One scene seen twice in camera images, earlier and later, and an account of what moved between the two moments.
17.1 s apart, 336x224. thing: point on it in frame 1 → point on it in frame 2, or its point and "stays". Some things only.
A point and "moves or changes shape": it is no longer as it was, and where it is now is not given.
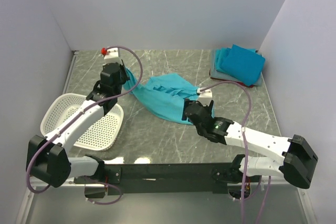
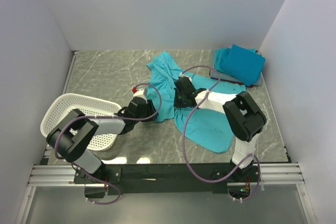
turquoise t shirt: x=162 y=96 moves or changes shape
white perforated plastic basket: x=101 y=135 stays
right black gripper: x=187 y=102 → x=177 y=104
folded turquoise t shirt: x=220 y=54 stays
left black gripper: x=123 y=68 → x=150 y=108
